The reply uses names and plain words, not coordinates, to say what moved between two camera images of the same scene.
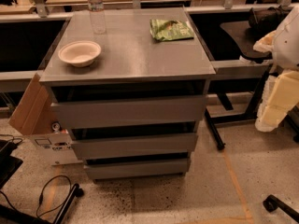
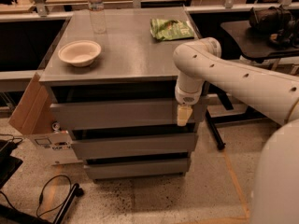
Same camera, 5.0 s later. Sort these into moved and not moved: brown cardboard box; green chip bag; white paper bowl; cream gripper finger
Moved: cream gripper finger
Not moved: green chip bag; white paper bowl; brown cardboard box
